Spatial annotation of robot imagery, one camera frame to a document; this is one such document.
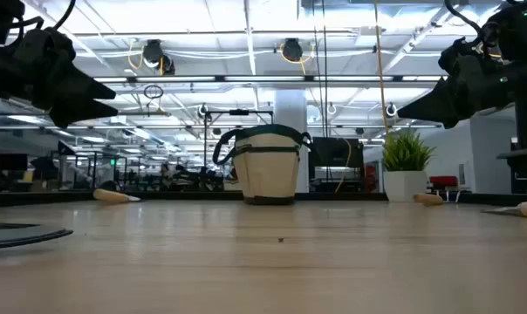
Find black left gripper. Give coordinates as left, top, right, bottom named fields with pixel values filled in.
left=0, top=26, right=119, bottom=129

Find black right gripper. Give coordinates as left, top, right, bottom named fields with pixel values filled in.
left=396, top=38, right=516, bottom=129

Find wide trowel with wooden handle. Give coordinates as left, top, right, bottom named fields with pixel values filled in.
left=92, top=188, right=142, bottom=204

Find green-handled pruning shears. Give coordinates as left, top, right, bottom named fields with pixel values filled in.
left=0, top=221, right=74, bottom=251

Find cream canvas gardening bag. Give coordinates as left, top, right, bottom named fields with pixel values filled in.
left=211, top=124, right=313, bottom=206

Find green plant in white pot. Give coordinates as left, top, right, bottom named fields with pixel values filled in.
left=381, top=129, right=437, bottom=203

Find black background monitor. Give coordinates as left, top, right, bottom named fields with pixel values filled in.
left=0, top=153, right=29, bottom=172

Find black display screen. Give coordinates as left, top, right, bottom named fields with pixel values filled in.
left=309, top=137, right=365, bottom=169

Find dark grey desk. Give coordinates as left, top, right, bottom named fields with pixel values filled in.
left=496, top=147, right=527, bottom=194

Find white building column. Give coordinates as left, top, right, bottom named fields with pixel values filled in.
left=274, top=89, right=311, bottom=193

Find yellow hanging cable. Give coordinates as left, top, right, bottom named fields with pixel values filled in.
left=372, top=0, right=390, bottom=137

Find black ceiling cable reel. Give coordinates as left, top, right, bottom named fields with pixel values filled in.
left=140, top=38, right=177, bottom=77
left=280, top=37, right=305, bottom=63

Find black monitor stand post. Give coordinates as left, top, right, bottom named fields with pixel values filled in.
left=514, top=99, right=527, bottom=149

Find thin yellow cable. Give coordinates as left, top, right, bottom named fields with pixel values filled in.
left=334, top=138, right=353, bottom=194

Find black hanging cable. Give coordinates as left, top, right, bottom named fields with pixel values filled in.
left=311, top=0, right=330, bottom=137

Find black aluminium table frame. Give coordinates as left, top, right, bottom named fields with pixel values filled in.
left=0, top=190, right=527, bottom=208

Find black station frame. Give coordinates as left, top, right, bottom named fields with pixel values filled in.
left=203, top=108, right=275, bottom=175

